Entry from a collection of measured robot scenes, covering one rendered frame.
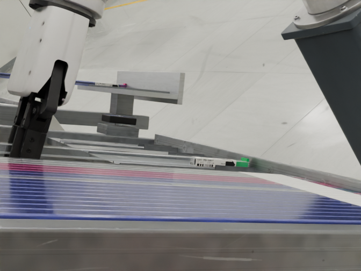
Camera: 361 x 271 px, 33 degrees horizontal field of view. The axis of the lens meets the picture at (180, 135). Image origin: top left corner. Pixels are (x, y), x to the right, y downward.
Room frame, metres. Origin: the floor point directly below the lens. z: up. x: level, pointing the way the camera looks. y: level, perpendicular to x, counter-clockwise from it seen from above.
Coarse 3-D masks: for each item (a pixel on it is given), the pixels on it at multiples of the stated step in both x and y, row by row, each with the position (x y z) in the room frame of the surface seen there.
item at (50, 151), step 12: (0, 144) 0.64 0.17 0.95; (48, 156) 0.65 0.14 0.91; (60, 156) 0.66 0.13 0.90; (72, 156) 0.66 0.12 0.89; (84, 156) 0.66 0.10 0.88; (96, 156) 0.67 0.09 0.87; (108, 156) 0.67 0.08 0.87; (120, 156) 0.68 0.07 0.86; (132, 156) 0.68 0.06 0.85; (144, 156) 0.68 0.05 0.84; (156, 156) 0.69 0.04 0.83; (168, 156) 0.69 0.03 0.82; (180, 156) 0.70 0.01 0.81; (192, 156) 0.71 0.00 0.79
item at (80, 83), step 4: (0, 76) 1.36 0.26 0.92; (4, 76) 1.37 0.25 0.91; (8, 76) 1.37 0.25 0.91; (76, 80) 1.41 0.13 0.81; (76, 84) 1.41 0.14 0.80; (80, 84) 1.41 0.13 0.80; (84, 84) 1.41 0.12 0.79; (88, 84) 1.41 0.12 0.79; (92, 84) 1.42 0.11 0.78; (120, 84) 1.44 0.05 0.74
